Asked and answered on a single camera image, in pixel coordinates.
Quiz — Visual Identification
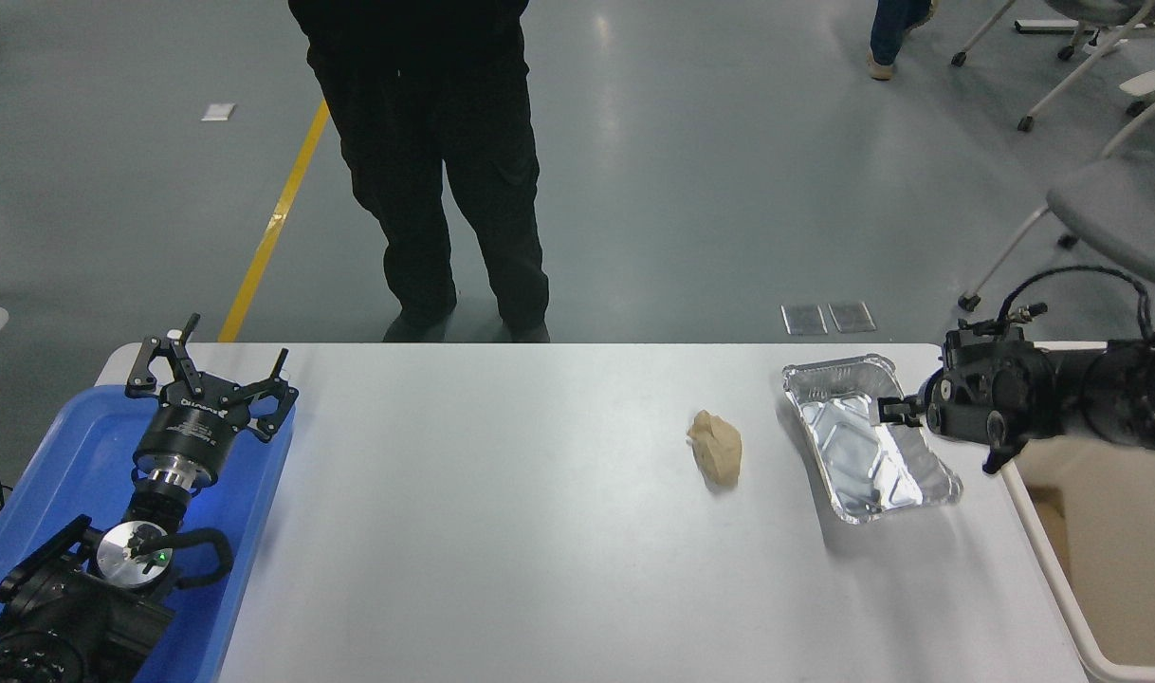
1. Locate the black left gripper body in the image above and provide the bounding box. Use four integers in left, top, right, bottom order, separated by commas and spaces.
134, 375, 249, 475

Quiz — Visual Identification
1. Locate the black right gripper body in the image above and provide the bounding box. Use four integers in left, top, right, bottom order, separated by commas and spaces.
922, 370, 1011, 447

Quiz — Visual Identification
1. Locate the silver foil plate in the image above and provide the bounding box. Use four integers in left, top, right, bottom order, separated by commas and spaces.
781, 353, 964, 526

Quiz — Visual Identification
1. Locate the large pale dustbin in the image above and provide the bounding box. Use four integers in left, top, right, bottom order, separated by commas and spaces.
999, 341, 1155, 683

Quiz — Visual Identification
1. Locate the metal floor socket cover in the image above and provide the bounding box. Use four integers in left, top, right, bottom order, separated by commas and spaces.
828, 302, 877, 336
781, 305, 829, 338

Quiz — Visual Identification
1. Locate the blue plastic tray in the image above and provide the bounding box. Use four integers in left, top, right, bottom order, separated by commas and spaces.
0, 384, 297, 683

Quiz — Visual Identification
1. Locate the crumpled tan paper ball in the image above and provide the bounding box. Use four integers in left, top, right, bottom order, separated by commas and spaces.
687, 410, 743, 489

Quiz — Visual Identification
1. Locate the grey seat office chair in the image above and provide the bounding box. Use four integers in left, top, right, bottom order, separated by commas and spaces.
957, 85, 1155, 314

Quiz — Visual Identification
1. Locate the person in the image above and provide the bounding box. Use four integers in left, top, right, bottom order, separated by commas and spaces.
866, 0, 939, 82
288, 0, 552, 344

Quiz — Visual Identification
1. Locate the white frame office chair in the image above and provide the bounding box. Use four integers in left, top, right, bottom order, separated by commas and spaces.
950, 0, 1155, 132

